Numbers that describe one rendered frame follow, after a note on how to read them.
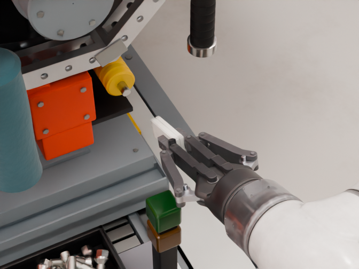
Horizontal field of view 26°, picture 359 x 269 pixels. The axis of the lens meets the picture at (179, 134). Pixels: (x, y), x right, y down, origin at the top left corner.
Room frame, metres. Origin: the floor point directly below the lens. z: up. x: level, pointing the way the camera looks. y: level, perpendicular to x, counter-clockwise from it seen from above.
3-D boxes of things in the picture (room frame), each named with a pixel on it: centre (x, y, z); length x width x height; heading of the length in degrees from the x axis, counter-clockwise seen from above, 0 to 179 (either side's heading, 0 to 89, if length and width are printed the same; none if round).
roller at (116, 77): (1.15, 0.16, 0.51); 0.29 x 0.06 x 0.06; 27
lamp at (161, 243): (0.65, 0.02, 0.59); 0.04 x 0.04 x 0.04; 27
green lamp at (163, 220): (0.65, 0.02, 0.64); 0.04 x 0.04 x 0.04; 27
